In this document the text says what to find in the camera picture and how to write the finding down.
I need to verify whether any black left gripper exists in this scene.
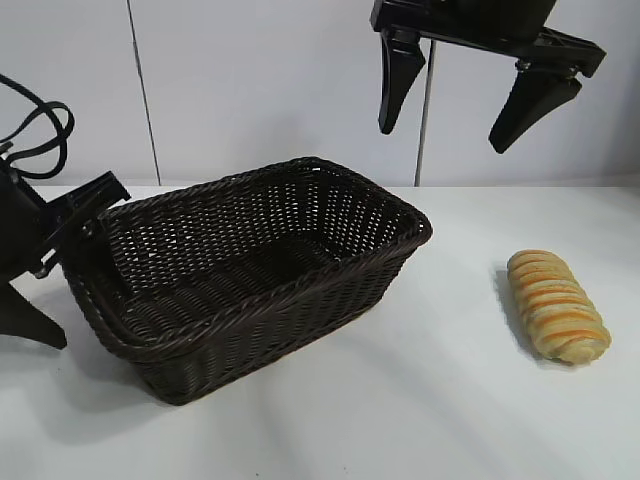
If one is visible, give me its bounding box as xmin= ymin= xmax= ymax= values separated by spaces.
xmin=0 ymin=164 xmax=132 ymax=351

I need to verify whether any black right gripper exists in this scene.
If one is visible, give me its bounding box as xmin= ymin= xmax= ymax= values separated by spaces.
xmin=369 ymin=0 xmax=608 ymax=155

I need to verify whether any long striped bread loaf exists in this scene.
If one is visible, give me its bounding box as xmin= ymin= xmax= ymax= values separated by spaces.
xmin=506 ymin=248 xmax=613 ymax=363

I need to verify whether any dark brown wicker basket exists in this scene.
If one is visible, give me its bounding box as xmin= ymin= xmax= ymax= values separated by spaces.
xmin=63 ymin=155 xmax=434 ymax=407

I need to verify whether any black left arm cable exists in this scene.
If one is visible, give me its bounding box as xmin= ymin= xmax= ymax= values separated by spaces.
xmin=0 ymin=73 xmax=75 ymax=179

